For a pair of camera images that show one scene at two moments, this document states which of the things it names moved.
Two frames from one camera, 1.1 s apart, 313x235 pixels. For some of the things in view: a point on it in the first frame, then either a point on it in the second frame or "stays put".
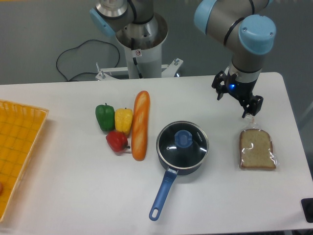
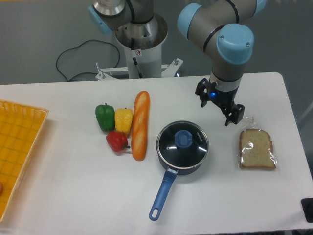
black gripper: (242, 90) → (224, 99)
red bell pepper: (117, 140) stays put
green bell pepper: (105, 114) stays put
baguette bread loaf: (140, 127) stays put
